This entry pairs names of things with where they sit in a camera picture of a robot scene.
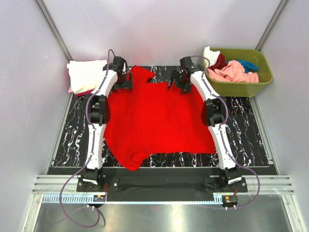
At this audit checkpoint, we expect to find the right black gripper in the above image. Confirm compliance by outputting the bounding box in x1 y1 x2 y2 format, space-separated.
167 70 191 95

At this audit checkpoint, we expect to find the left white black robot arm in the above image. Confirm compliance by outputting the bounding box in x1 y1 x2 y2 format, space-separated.
81 56 133 191

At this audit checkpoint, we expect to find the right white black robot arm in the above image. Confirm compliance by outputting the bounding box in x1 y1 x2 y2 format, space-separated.
168 56 242 192

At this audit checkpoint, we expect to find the folded white t shirt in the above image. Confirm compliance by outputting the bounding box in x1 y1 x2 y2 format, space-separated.
67 60 107 94

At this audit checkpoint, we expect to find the white cloth in bin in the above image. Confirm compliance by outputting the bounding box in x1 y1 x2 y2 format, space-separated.
203 46 220 68

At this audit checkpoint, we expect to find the dark red t shirt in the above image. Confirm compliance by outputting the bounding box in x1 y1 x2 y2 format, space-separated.
209 53 227 71

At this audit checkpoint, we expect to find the light pink t shirt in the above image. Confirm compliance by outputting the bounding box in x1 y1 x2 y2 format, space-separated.
208 60 259 83

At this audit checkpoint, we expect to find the olive green plastic bin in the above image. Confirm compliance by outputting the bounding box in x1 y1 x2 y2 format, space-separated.
203 46 273 98

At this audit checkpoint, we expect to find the blue t shirt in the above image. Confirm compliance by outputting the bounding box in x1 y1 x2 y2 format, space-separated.
237 59 259 73

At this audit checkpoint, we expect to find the black marbled table mat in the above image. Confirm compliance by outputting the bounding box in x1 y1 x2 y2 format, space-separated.
47 65 276 175

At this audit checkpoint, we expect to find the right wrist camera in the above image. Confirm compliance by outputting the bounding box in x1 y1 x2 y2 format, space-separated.
180 56 201 73

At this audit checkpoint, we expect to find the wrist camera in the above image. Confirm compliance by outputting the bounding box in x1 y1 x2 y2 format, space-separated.
180 56 201 73
112 56 127 72

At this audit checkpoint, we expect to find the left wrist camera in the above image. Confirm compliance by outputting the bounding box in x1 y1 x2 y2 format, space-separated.
112 56 127 72

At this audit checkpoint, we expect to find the aluminium frame rail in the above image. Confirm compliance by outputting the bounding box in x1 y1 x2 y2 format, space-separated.
33 175 294 195

